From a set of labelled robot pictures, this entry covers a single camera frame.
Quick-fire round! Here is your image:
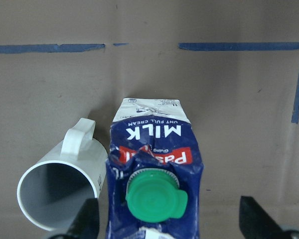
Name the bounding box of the white ceramic mug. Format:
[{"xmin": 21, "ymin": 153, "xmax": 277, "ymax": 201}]
[{"xmin": 16, "ymin": 118, "xmax": 108, "ymax": 231}]

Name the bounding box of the blue white milk carton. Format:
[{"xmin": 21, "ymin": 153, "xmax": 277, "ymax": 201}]
[{"xmin": 106, "ymin": 98, "xmax": 204, "ymax": 239}]

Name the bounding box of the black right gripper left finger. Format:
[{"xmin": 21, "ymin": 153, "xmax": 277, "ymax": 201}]
[{"xmin": 43, "ymin": 198, "xmax": 100, "ymax": 239}]

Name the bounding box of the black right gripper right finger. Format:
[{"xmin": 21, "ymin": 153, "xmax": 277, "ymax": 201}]
[{"xmin": 239, "ymin": 196, "xmax": 299, "ymax": 239}]

